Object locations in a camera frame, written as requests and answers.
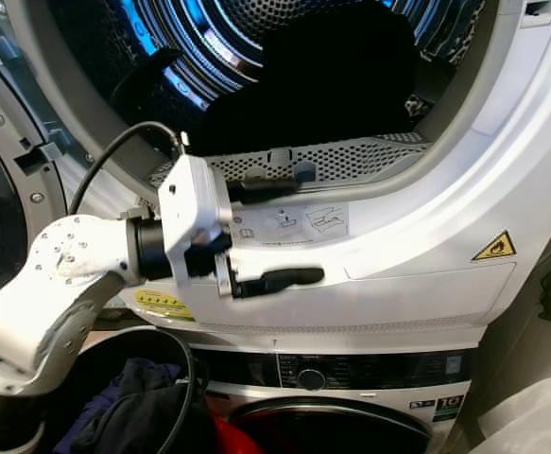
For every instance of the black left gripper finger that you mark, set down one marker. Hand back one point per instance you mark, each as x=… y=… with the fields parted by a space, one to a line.
x=266 y=189
x=280 y=280

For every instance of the black garment with white print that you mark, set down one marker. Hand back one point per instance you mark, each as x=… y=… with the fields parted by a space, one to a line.
x=143 y=407

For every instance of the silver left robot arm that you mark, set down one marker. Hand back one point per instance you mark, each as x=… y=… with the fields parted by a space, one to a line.
x=58 y=274

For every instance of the white washing machine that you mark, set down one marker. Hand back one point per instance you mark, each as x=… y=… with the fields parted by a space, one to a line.
x=370 y=369

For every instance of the white instruction sticker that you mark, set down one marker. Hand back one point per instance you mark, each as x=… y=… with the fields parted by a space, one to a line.
x=299 y=222

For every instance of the yellow oval label sticker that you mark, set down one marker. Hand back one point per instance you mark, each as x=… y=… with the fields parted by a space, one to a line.
x=164 y=305

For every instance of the grey perforated lint filter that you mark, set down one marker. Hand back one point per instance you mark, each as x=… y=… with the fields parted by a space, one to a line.
x=351 y=156

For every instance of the black washer control knob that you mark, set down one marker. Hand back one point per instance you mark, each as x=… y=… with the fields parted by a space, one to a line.
x=311 y=379

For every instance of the plain black garment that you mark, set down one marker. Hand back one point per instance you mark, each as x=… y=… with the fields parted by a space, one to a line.
x=322 y=85

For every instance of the black round laundry basket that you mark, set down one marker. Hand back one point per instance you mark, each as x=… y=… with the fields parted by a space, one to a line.
x=114 y=345

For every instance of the white tumble dryer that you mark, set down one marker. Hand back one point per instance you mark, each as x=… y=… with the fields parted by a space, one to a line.
x=426 y=236

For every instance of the dark round washer door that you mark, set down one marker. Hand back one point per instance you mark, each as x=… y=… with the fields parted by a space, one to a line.
x=332 y=430

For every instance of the red plastic item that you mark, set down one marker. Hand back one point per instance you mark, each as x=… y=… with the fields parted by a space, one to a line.
x=232 y=440

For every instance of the dark washer warranty sticker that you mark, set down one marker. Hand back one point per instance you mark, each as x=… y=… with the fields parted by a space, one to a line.
x=449 y=409

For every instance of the yellow triangle warning sticker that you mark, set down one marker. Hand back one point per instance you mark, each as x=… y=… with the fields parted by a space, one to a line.
x=497 y=250

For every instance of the white plastic bag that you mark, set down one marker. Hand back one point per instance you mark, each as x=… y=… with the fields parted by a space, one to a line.
x=540 y=416

